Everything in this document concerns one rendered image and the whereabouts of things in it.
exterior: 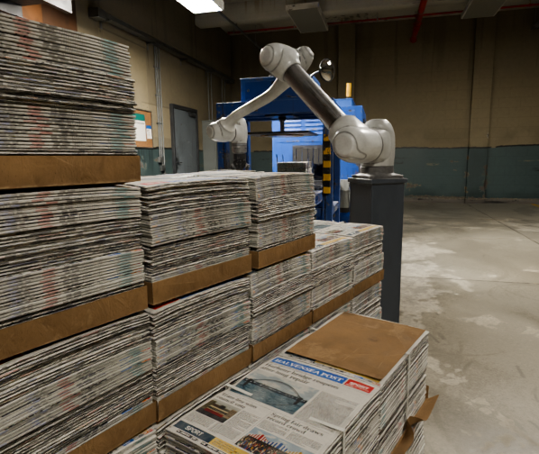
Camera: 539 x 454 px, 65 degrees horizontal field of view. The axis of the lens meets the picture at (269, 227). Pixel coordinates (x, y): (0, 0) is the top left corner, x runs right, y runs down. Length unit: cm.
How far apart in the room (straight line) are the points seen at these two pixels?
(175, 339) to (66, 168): 38
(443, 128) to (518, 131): 158
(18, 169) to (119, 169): 16
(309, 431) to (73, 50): 75
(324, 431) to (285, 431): 7
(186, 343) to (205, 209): 27
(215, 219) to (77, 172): 32
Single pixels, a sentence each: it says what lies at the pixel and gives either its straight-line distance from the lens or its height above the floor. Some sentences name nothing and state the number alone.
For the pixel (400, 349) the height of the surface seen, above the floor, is 60.
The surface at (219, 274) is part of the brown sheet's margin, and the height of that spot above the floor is 86.
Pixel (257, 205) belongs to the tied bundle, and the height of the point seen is 99.
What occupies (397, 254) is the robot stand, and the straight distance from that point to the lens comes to 215.
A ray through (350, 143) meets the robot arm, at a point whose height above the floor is 116.
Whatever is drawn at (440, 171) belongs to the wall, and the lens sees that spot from 1087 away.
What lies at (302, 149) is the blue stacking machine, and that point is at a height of 122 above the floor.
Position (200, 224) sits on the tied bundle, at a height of 97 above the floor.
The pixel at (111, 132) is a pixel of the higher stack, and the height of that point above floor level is 114.
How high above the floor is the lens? 110
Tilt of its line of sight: 9 degrees down
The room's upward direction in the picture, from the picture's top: 1 degrees counter-clockwise
